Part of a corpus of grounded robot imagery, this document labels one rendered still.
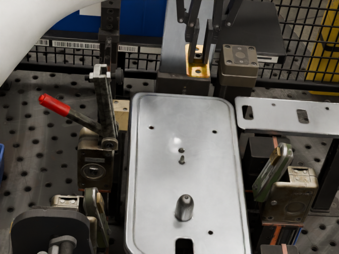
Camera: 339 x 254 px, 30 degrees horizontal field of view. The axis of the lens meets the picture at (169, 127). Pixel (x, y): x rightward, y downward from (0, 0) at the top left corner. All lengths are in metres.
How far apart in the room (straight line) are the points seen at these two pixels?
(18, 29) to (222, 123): 0.77
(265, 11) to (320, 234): 0.56
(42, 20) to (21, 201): 0.95
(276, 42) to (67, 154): 0.59
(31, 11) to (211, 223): 0.63
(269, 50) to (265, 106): 0.16
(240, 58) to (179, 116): 0.19
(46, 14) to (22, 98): 1.16
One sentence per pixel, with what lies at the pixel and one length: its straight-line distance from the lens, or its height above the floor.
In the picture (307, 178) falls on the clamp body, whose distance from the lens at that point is 1.20.
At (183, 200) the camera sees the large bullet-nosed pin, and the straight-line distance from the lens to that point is 1.11.
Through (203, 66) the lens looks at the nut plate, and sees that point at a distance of 1.05.
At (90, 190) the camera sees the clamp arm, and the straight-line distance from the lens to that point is 1.03.
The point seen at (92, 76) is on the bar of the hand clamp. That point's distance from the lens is 1.08.
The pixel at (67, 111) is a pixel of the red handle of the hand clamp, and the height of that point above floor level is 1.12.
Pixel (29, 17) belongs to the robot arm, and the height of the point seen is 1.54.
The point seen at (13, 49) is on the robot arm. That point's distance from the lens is 0.61.
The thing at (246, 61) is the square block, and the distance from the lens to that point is 1.39.
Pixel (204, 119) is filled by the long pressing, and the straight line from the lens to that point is 1.32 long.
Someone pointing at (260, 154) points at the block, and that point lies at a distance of 1.30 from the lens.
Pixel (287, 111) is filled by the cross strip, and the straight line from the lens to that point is 1.39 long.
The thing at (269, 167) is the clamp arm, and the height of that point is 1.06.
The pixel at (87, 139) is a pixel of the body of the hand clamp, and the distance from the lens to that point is 1.18.
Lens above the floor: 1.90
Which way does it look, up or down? 44 degrees down
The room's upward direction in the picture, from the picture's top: 8 degrees clockwise
